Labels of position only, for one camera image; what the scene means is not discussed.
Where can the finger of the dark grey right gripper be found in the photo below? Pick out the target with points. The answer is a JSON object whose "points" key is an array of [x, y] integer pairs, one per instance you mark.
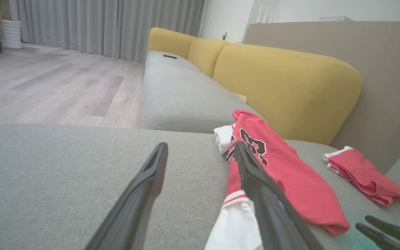
{"points": [[380, 240], [398, 233]]}

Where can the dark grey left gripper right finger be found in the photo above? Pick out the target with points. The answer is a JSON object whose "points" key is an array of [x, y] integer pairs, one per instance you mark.
{"points": [[273, 215]]}

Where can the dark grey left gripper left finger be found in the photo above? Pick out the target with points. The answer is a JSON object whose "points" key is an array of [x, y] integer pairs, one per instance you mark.
{"points": [[134, 208]]}

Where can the red jersey with white trim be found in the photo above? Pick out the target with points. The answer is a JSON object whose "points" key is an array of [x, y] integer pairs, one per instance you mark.
{"points": [[297, 180]]}

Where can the red shorts with white stripe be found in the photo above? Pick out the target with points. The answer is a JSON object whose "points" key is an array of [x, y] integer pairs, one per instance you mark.
{"points": [[363, 173]]}

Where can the grey and yellow sofa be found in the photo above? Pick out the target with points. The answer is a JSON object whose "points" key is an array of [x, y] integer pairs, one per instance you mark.
{"points": [[47, 173]]}

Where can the long grey sofa seat cushion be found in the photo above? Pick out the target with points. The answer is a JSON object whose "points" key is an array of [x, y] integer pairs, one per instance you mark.
{"points": [[186, 100]]}

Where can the small beige tag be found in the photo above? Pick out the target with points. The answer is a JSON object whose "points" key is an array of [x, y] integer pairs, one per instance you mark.
{"points": [[240, 98]]}

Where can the large yellow sofa backrest cushion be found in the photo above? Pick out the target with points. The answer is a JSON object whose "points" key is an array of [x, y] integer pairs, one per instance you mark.
{"points": [[283, 86]]}

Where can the short grey sofa seat cushion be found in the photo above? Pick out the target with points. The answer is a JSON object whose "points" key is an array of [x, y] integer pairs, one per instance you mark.
{"points": [[172, 63]]}

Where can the black remote control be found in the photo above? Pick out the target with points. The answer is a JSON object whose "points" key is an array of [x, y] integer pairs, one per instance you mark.
{"points": [[169, 56]]}

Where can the beige partition panel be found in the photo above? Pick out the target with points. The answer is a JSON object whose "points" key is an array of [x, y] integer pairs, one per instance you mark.
{"points": [[387, 69]]}

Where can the small yellow sofa backrest cushion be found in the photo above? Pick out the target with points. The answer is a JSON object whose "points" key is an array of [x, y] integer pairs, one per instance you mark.
{"points": [[205, 55], [168, 40]]}

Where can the grey pleated curtain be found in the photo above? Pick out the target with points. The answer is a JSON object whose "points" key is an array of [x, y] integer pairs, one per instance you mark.
{"points": [[99, 24]]}

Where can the white router with antennas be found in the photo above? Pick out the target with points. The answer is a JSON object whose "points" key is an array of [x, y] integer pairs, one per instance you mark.
{"points": [[267, 15]]}

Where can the white ribbed plant pot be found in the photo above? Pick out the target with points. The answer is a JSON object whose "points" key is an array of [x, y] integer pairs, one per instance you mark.
{"points": [[11, 34]]}

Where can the wall socket with plug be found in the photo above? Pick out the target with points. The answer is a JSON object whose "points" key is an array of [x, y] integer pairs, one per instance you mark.
{"points": [[225, 34]]}

